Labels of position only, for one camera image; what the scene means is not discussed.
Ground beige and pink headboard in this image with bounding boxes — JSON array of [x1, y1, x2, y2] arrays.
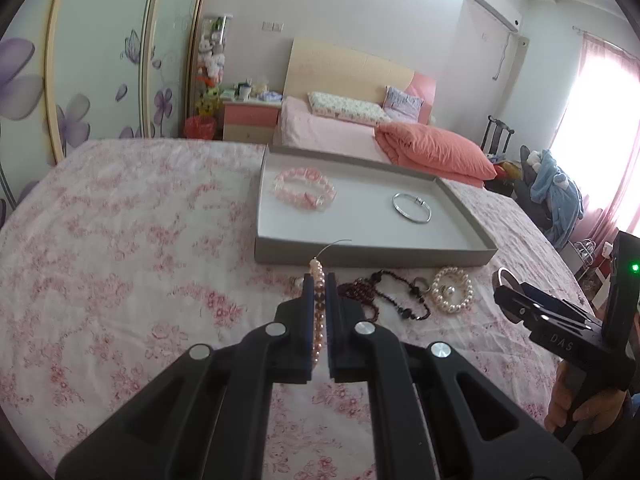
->
[[282, 36, 437, 126]]

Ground grey shallow tray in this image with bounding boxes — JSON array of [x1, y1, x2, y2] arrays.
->
[[254, 146, 499, 267]]

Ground pink bead bracelet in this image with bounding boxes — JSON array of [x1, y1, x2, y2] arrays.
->
[[273, 166, 337, 213]]

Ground pink floral tablecloth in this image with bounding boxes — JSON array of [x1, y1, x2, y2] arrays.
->
[[0, 138, 603, 480]]

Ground black bead necklace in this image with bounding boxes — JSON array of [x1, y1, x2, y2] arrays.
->
[[370, 269, 432, 322]]

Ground pink and white nightstand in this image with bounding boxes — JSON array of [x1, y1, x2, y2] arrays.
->
[[221, 97, 284, 143]]

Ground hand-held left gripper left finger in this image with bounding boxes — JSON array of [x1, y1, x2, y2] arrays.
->
[[55, 274, 331, 480]]

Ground silver clasp bangle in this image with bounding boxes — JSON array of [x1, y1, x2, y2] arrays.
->
[[392, 192, 432, 225]]

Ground purple pillow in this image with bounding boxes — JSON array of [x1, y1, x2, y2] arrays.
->
[[383, 86, 424, 123]]

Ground blue garment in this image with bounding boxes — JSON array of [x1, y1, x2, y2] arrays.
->
[[530, 150, 585, 247]]

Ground black office chair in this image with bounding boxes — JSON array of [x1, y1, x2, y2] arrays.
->
[[514, 145, 557, 233]]

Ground dark red bead bracelet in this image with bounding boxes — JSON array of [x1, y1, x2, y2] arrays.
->
[[336, 280, 381, 324]]

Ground pink curtain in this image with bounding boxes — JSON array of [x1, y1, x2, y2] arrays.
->
[[549, 32, 640, 248]]

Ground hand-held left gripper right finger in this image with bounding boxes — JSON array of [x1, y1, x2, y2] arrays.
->
[[326, 274, 584, 480]]

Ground wardrobe with purple flowers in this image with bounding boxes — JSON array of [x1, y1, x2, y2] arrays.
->
[[0, 0, 212, 228]]

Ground person's right hand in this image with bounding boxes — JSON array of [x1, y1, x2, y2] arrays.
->
[[544, 360, 632, 436]]

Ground floral pillow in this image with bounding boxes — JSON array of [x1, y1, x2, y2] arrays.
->
[[307, 91, 393, 127]]

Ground red trash bin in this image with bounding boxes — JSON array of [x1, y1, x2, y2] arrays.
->
[[183, 115, 217, 140]]

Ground dark wooden chair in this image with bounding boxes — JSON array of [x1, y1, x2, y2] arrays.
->
[[480, 115, 516, 157]]

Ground plush toy display tube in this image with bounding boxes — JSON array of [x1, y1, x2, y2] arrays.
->
[[192, 12, 234, 121]]

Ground white air conditioner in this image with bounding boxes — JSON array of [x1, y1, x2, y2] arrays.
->
[[469, 0, 524, 32]]

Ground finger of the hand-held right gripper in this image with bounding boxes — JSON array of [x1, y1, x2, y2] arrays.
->
[[492, 269, 603, 335]]

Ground folded orange quilt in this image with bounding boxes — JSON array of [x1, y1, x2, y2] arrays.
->
[[375, 122, 499, 189]]

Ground white pearl bracelet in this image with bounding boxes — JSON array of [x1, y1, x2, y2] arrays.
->
[[430, 266, 474, 315]]

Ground pink bed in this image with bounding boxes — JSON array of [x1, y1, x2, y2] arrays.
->
[[272, 97, 401, 166]]

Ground pink pearl strand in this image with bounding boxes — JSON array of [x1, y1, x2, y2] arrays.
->
[[307, 238, 353, 368]]

